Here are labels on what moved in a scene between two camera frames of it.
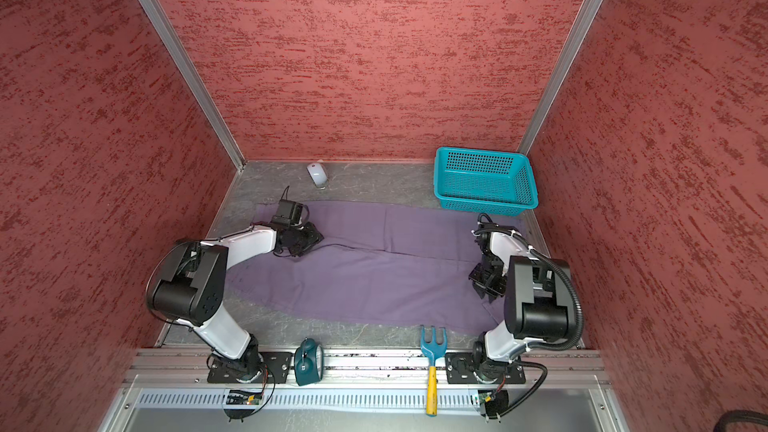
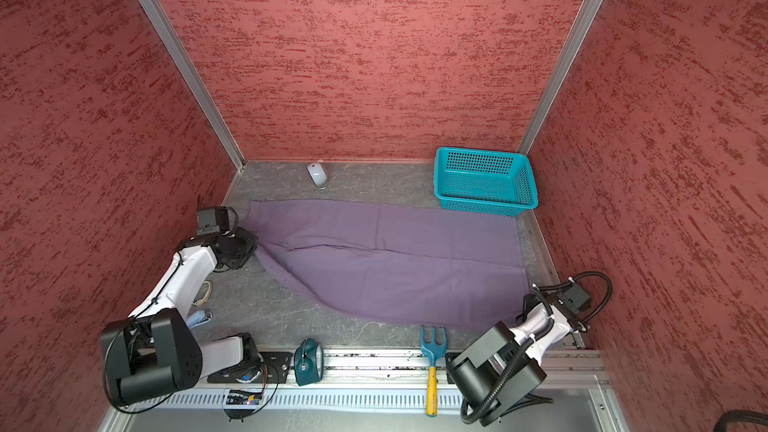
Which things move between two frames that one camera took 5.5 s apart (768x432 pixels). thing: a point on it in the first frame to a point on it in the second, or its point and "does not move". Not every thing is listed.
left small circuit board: x=243 y=397 does not move
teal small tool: x=308 y=362 does not move
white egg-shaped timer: x=318 y=175 does not move
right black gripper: x=493 y=290 to x=527 y=302
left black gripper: x=314 y=237 to x=250 y=240
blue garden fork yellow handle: x=433 y=351 does not move
